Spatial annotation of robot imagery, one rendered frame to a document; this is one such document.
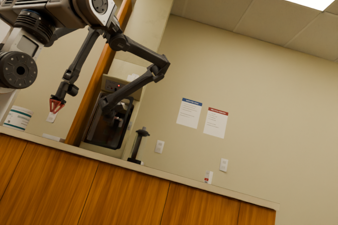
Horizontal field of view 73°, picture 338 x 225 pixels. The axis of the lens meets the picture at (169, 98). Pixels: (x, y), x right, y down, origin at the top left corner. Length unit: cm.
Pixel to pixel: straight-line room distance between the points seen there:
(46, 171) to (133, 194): 53
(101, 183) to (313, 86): 239
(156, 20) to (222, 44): 87
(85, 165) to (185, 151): 103
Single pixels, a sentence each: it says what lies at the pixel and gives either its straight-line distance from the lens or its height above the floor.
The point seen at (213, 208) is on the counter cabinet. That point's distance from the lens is 156.
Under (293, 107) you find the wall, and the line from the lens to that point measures 276.
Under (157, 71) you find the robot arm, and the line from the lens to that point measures 135.
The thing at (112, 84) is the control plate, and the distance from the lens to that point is 182.
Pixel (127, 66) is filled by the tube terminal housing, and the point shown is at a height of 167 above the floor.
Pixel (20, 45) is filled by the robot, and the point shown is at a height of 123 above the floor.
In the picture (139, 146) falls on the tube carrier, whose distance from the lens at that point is 165.
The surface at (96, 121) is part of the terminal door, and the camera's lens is 179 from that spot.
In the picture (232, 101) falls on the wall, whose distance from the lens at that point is 246.
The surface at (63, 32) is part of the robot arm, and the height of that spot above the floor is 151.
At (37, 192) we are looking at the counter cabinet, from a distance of 160.
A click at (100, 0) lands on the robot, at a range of 98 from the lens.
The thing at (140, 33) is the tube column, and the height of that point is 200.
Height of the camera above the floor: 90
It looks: 19 degrees up
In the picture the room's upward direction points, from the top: 16 degrees clockwise
